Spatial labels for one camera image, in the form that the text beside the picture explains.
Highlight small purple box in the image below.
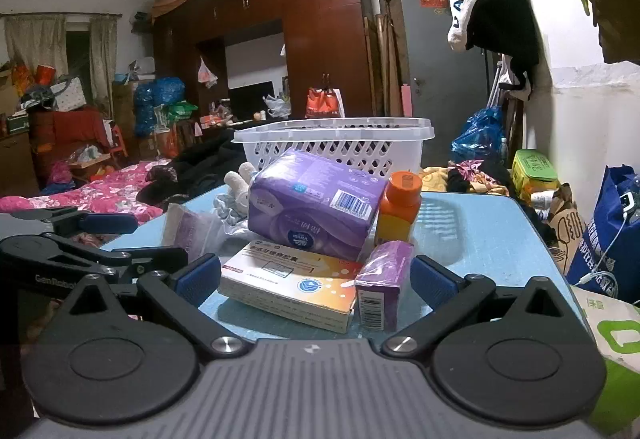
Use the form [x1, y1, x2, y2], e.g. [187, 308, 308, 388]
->
[354, 240, 416, 332]

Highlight purple tissue pack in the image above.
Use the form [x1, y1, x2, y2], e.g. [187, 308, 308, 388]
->
[248, 148, 388, 262]

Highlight grey white cloth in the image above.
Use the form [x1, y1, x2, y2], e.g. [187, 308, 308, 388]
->
[212, 196, 251, 227]

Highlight blue plastic bag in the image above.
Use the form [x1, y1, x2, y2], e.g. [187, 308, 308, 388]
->
[451, 107, 506, 164]

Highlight dark red wooden wardrobe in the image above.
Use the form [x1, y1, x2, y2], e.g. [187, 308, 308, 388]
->
[152, 0, 376, 160]

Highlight pink white plastic bag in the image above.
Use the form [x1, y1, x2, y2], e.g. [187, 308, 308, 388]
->
[197, 56, 219, 88]

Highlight green lidded box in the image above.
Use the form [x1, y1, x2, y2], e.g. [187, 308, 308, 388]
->
[511, 149, 560, 204]

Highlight black monitor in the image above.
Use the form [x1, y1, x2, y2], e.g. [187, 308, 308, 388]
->
[228, 80, 276, 120]

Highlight yellow patterned blanket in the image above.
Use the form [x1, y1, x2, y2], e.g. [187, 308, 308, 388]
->
[420, 160, 511, 197]

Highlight white plastic basket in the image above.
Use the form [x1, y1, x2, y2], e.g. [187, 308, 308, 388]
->
[231, 117, 435, 177]

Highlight wooden planks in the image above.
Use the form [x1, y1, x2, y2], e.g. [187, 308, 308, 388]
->
[365, 0, 403, 117]

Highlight beige curtain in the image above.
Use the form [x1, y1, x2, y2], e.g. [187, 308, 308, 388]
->
[4, 14, 68, 80]
[89, 15, 118, 110]

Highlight patterned gift box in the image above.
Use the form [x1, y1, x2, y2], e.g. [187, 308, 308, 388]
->
[50, 76, 83, 112]

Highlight white orange medicine box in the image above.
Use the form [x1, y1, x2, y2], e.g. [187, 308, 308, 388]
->
[218, 240, 363, 334]

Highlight black hanging garment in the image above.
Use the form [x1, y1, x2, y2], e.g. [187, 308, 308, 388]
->
[465, 0, 541, 92]

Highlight blue tote bag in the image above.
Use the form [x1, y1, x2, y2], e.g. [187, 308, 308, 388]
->
[566, 165, 640, 307]

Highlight black clothing pile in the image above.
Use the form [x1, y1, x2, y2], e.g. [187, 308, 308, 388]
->
[137, 129, 251, 214]

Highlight clear plastic bag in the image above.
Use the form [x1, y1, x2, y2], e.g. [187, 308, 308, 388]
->
[161, 203, 236, 265]

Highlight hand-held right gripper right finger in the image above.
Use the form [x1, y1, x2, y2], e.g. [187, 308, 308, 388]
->
[382, 255, 586, 361]

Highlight orange pill bottle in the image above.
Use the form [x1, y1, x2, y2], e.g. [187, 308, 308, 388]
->
[375, 170, 423, 247]

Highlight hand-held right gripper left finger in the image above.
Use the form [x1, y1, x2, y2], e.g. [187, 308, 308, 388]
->
[54, 254, 256, 362]

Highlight orange white shopping bag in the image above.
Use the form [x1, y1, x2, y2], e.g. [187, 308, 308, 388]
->
[305, 86, 346, 120]

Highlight stack of blue bags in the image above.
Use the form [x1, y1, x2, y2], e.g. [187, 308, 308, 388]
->
[134, 77, 186, 137]

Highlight grey door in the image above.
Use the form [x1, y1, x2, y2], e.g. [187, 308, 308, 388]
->
[387, 0, 493, 154]

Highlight white bandage roll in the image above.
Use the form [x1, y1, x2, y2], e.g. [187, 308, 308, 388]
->
[238, 162, 261, 187]

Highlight white tube bottle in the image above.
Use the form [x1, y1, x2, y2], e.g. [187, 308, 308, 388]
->
[223, 170, 251, 218]

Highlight red cloth covered chair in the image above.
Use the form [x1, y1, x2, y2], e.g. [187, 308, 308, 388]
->
[30, 109, 113, 170]

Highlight pink floral blanket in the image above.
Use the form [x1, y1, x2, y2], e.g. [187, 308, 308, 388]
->
[0, 158, 173, 225]

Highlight white green bag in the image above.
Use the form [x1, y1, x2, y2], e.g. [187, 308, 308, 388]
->
[570, 286, 640, 435]

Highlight folding drying rack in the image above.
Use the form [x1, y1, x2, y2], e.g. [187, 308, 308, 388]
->
[487, 59, 506, 110]

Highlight brown paper bag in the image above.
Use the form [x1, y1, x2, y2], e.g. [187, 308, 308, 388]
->
[545, 184, 586, 275]

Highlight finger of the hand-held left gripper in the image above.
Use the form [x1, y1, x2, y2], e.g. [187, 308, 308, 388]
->
[0, 235, 190, 282]
[10, 207, 140, 237]

